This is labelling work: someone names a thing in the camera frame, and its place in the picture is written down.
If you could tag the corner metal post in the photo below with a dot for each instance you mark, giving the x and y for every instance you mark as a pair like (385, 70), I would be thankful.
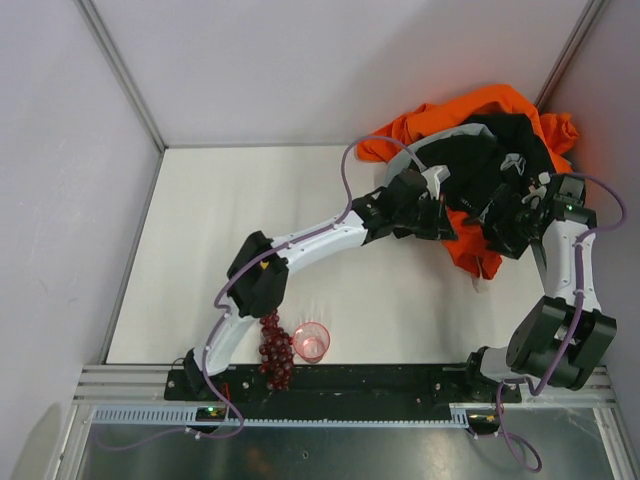
(587, 21)
(122, 74)

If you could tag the left corner metal post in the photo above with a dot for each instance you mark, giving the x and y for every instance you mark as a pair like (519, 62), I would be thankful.
(122, 74)

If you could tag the small orange drawstring cloth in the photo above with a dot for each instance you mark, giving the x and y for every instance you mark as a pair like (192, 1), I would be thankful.
(470, 252)

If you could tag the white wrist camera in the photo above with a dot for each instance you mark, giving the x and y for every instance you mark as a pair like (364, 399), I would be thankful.
(435, 176)
(537, 190)

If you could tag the black cloth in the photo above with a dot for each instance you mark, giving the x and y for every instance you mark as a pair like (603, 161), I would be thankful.
(484, 153)

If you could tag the pink transparent plastic cup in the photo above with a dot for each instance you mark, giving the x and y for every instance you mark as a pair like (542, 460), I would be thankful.
(311, 341)

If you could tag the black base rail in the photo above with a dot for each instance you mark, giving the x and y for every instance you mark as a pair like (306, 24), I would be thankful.
(357, 392)

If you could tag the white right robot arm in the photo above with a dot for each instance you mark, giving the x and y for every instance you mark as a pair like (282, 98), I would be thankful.
(565, 335)

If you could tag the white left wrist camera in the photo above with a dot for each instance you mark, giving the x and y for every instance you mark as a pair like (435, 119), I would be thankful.
(435, 176)

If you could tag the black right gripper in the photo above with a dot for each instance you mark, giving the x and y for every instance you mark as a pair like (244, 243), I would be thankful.
(498, 220)

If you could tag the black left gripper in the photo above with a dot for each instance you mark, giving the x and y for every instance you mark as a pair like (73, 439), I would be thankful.
(435, 220)

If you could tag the grey cloth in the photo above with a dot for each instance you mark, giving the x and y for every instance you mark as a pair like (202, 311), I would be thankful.
(403, 159)

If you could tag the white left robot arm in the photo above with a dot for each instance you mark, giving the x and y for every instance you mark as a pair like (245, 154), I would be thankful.
(251, 293)

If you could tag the right corner metal post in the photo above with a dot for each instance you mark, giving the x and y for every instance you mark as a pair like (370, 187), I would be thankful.
(587, 21)

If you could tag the red plastic grape bunch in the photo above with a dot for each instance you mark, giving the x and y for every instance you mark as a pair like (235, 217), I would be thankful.
(276, 353)

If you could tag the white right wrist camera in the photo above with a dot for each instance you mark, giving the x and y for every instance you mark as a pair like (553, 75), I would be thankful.
(537, 190)

